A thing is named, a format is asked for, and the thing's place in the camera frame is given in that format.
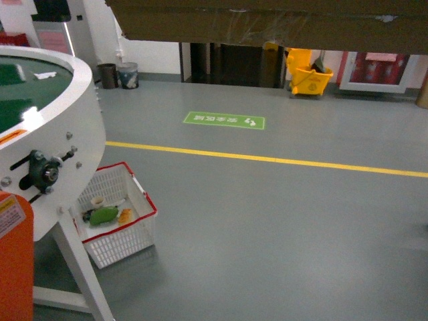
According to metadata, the brown cardboard box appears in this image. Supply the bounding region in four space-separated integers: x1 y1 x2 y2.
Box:
107 1 427 55

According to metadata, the green round conveyor table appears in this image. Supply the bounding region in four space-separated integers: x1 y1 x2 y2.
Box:
1 46 113 320

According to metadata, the white red shopping basket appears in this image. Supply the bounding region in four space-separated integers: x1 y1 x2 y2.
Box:
72 162 157 269

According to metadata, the grey lined trash bin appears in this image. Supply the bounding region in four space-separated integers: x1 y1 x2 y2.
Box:
117 62 139 90

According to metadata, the yellow mop bucket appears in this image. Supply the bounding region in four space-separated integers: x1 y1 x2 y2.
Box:
286 47 334 98

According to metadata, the green plastic bag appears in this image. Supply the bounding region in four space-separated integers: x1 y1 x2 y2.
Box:
89 206 118 226

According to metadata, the brown trash bin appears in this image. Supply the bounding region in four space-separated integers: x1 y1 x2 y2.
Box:
97 63 118 90

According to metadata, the red fire extinguisher cabinet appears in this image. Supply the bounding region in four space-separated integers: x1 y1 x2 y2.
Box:
336 51 419 94

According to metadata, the white paper scrap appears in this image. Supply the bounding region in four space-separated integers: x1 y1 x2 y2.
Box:
33 72 57 80

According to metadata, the orange motor cover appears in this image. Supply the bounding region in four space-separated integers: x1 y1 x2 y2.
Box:
1 191 34 320

